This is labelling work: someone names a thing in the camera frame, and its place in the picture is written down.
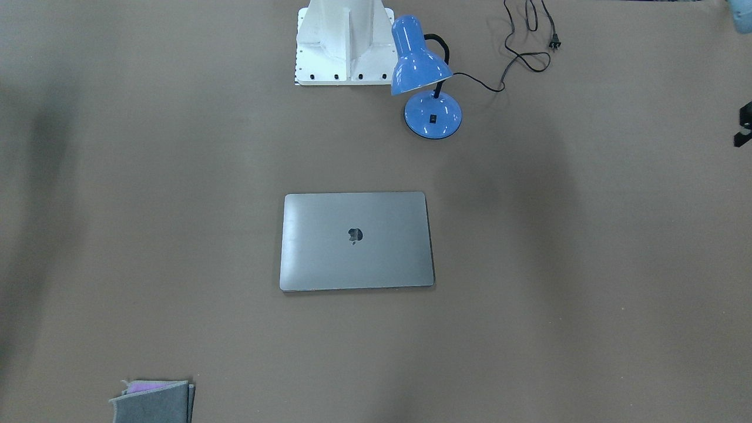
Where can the grey laptop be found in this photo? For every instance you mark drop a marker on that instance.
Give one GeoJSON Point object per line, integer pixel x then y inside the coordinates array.
{"type": "Point", "coordinates": [345, 241]}

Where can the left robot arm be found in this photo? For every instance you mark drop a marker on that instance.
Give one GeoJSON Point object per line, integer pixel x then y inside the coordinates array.
{"type": "Point", "coordinates": [741, 15]}

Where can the blue desk lamp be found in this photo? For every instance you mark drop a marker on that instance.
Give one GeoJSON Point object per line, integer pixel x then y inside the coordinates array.
{"type": "Point", "coordinates": [421, 69]}

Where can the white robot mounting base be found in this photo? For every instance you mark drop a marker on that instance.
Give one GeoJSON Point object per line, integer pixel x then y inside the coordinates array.
{"type": "Point", "coordinates": [345, 43]}

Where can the folded grey cloth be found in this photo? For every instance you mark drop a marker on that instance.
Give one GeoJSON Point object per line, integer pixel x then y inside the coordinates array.
{"type": "Point", "coordinates": [154, 401]}

